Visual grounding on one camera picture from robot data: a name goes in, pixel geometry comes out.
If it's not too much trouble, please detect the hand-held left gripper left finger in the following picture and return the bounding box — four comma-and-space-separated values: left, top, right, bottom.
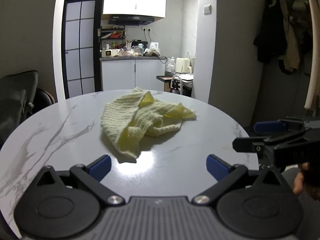
33, 154, 126, 207

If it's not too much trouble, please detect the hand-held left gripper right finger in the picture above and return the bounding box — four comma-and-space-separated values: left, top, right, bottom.
192, 154, 293, 205

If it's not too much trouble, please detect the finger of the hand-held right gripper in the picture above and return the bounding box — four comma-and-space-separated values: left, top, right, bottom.
254, 116, 307, 134
232, 135, 277, 158

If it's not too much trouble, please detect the yellow knitted towel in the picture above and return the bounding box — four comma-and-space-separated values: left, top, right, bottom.
100, 87, 198, 164

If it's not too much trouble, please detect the person's right hand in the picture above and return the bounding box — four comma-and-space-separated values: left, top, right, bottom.
292, 161, 320, 202

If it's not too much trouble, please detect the beige hanging coat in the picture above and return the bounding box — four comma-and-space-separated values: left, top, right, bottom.
275, 0, 313, 75

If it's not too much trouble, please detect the black chair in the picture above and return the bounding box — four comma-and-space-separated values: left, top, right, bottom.
35, 88, 58, 111

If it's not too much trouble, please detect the black hanging coat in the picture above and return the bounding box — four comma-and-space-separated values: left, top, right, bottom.
253, 0, 288, 64

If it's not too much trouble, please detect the white kitchen base cabinet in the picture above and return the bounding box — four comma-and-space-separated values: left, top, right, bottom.
99, 56, 168, 92

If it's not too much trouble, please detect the cream kitchen appliance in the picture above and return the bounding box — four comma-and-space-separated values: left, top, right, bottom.
175, 57, 193, 74

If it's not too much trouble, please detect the small wooden side table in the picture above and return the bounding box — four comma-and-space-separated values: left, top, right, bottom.
156, 73, 194, 97

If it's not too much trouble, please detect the black bag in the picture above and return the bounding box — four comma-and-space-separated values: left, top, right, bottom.
0, 70, 39, 142

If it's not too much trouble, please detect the cream countertop device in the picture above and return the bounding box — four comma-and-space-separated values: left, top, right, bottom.
101, 48, 121, 58

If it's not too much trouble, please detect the black framed glass door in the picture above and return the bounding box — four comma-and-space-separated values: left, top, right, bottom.
61, 0, 104, 100

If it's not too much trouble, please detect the black spice rack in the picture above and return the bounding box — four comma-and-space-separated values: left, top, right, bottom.
99, 25, 126, 51

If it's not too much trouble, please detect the black range hood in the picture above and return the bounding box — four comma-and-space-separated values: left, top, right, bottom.
108, 15, 156, 26

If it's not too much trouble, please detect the chrome tube frame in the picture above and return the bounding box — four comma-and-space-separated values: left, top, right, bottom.
170, 74, 185, 94

